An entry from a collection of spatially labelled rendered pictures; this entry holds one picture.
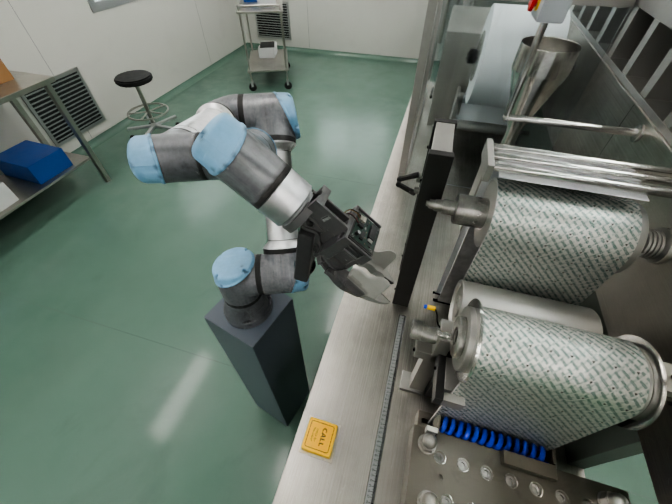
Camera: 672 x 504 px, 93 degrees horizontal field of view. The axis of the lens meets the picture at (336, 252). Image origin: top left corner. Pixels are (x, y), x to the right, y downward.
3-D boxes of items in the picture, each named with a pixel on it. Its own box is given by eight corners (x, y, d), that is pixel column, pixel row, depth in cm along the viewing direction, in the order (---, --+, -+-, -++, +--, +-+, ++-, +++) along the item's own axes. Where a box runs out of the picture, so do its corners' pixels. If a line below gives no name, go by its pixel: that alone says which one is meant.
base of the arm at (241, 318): (214, 314, 100) (204, 296, 92) (246, 281, 108) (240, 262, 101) (251, 337, 95) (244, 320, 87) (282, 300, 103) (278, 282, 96)
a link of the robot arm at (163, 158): (200, 93, 86) (109, 126, 44) (241, 91, 86) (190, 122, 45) (210, 138, 92) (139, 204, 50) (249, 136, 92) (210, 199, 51)
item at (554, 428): (436, 410, 70) (461, 380, 56) (552, 446, 65) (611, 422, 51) (436, 413, 69) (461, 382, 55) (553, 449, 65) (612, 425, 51)
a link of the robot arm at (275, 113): (264, 290, 96) (244, 102, 90) (313, 285, 98) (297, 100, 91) (257, 301, 85) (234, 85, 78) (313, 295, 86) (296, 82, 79)
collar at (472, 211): (451, 210, 72) (459, 187, 67) (479, 215, 70) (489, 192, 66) (449, 229, 67) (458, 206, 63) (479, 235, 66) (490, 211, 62)
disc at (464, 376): (456, 325, 67) (480, 281, 56) (458, 326, 67) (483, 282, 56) (453, 395, 57) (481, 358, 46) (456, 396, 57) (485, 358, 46)
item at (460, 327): (457, 356, 52) (447, 357, 59) (469, 359, 52) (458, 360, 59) (463, 311, 54) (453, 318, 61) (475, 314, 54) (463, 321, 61)
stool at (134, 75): (156, 122, 376) (131, 63, 329) (195, 128, 366) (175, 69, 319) (123, 145, 341) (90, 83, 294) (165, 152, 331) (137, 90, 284)
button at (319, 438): (311, 418, 80) (310, 416, 78) (338, 427, 78) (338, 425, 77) (301, 449, 75) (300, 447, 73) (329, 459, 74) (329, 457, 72)
